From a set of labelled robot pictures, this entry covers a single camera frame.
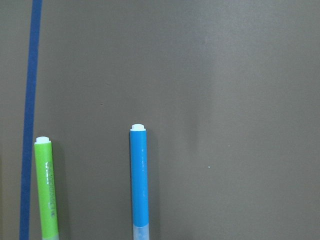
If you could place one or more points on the blue highlighter pen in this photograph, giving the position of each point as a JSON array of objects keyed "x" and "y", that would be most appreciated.
[{"x": 139, "y": 182}]

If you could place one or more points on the green highlighter pen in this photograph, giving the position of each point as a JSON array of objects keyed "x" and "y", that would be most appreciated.
[{"x": 46, "y": 188}]

